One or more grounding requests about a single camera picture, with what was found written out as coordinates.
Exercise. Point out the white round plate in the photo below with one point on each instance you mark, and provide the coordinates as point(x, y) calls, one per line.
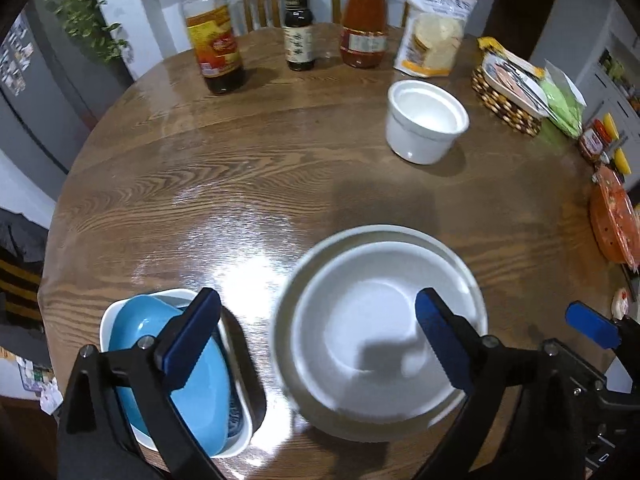
point(472, 310)

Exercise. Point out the small dark sauce bottle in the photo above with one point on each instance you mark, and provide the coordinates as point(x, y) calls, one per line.
point(299, 35)

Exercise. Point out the orange sauce jar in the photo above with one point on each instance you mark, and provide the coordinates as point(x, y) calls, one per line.
point(364, 25)

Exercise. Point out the wooden side chair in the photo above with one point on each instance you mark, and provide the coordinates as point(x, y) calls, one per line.
point(20, 290)

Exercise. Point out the red jar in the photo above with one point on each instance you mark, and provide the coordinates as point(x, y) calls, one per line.
point(592, 144)

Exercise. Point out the green packet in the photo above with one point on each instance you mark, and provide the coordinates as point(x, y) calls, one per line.
point(565, 102)

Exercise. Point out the white rectangular dish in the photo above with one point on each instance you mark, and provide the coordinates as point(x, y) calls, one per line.
point(240, 410)

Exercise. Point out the grey refrigerator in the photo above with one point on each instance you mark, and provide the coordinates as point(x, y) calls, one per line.
point(35, 85)

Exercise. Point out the crumpled paper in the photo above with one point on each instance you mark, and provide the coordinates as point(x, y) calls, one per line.
point(42, 385)

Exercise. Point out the packets in basket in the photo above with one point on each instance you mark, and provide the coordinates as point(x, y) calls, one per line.
point(515, 77)

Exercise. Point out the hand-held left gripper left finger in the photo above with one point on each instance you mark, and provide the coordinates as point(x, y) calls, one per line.
point(192, 340)

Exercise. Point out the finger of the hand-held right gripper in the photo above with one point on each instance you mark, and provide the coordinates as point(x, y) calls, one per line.
point(582, 367)
point(592, 324)

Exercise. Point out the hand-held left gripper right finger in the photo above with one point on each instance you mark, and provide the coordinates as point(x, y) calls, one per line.
point(442, 340)

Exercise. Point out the dark cloth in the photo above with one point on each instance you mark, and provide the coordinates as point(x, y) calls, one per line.
point(20, 235)

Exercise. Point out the orange lidded bowl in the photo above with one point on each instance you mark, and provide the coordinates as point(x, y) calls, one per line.
point(612, 220)

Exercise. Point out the green leafy plant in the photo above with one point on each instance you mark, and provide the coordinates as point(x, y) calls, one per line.
point(85, 15)

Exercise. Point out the woven basket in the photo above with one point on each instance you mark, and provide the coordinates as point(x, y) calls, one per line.
point(500, 97)

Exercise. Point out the yellow bottle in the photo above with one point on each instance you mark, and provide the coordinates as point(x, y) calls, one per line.
point(617, 145)

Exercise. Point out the small white bowl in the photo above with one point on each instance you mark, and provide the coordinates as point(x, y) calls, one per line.
point(430, 110)
point(415, 140)

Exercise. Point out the blue plate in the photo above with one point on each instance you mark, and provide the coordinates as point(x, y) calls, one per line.
point(200, 410)

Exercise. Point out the white cabinet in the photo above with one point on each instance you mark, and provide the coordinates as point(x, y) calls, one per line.
point(617, 70)

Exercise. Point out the large soy sauce bottle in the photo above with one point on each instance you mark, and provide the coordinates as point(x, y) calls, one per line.
point(215, 40)

